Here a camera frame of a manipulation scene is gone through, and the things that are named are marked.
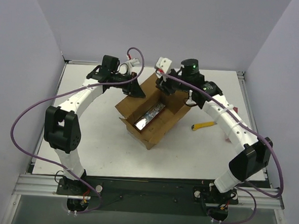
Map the brown cardboard express box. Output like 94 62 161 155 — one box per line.
115 74 191 150

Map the yellow utility knife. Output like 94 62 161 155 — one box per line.
191 121 217 131

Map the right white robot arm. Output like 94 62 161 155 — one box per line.
155 57 273 194

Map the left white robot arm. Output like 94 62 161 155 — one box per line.
44 55 146 195

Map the silver blue toothpaste box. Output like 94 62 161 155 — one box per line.
134 102 166 131

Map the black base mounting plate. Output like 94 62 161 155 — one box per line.
56 176 239 219

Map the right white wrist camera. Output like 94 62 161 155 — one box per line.
154 57 172 78

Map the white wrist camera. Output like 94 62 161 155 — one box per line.
154 57 172 78
125 58 140 73

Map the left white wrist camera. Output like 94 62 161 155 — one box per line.
125 58 140 73

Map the aluminium frame rail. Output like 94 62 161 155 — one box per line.
13 174 284 210

